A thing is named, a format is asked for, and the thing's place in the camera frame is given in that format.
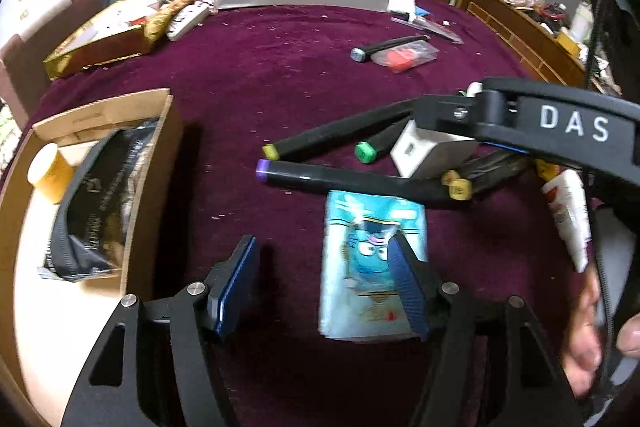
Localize white power strip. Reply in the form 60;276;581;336
165;2;211;42

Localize gold gift box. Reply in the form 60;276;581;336
42;0;211;80

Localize green-capped black marker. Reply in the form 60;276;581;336
354;117;416;165

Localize clear plastic packet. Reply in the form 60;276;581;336
391;14;465;45

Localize cardboard box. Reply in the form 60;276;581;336
0;88;183;427

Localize black cable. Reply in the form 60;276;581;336
582;0;623;90

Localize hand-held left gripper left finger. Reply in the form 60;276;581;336
60;234;261;427

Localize floral cushion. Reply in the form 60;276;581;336
0;104;23;172

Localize yellow-capped black marker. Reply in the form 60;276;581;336
261;99;421;162

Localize brown chair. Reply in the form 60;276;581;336
0;0;108;128

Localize olive-capped black marker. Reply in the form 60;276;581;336
441;152;521;185
447;157;531;201

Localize small white box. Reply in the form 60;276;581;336
390;119;478;179

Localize wooden shelf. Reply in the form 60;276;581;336
432;0;621;98

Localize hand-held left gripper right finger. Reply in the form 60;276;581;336
387;232;586;427

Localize yellow paper cup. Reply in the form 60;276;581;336
27;143;76;205

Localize small white item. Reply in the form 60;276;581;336
387;0;418;20

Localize blue cartoon tissue pack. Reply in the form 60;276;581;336
319;191;430;340

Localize grey-capped black marker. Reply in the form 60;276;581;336
350;34;432;62

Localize white tube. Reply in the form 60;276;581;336
541;167;593;273

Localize person's right hand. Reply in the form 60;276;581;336
560;272;640;393

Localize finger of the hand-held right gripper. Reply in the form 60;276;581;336
412;93;478;138

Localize black zipper pouch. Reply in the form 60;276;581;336
37;119;163;283

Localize white container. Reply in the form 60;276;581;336
570;2;593;42

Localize purple-capped black marker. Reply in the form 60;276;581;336
255;158;451;208

